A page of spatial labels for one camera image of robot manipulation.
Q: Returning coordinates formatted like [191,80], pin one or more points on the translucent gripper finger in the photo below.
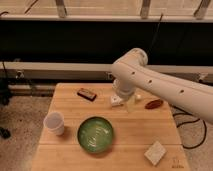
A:
[130,104]

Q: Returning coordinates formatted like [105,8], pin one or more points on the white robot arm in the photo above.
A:
[130,72]

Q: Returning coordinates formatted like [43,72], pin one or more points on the brown oval object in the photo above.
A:
[154,104]

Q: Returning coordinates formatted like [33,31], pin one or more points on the green glass bowl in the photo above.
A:
[95,135]

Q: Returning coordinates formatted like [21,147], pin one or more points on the dark brown rectangular block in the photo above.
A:
[87,94]

